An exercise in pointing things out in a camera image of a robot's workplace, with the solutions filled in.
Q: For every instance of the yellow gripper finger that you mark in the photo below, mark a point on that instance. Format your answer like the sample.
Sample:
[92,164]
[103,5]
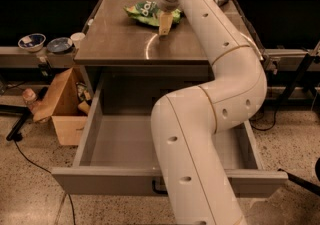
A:
[165,23]

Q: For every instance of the green rice chip bag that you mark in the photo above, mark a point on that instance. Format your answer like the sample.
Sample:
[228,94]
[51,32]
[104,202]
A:
[146,12]

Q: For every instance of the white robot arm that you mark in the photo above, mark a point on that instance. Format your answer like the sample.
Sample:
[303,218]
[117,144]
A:
[184,122]

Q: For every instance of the grey open top drawer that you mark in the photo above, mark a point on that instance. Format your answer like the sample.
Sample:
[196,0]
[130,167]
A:
[116,154]

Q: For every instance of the grey metal cabinet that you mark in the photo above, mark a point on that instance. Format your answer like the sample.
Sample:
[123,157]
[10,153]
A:
[133,42]

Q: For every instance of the small white cup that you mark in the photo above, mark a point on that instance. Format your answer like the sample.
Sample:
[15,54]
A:
[77,38]

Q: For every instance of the dark blue bowl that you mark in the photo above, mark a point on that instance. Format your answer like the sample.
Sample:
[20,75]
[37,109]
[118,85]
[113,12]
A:
[60,45]

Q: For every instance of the blue patterned bowl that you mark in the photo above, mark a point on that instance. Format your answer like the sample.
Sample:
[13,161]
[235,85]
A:
[32,42]

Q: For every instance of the cardboard box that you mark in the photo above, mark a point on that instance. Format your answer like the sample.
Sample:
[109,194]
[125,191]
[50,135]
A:
[60,105]

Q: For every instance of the plastic bottle on floor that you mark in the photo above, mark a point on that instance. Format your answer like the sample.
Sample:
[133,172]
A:
[31,100]

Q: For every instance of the grey side shelf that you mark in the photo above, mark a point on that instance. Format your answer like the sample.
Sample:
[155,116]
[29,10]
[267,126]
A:
[14,57]

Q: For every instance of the black stand leg right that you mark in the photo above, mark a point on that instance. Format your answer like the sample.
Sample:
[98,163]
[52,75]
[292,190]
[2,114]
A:
[306,184]

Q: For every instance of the black drawer handle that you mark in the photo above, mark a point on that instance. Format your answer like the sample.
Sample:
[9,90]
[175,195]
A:
[156,188]

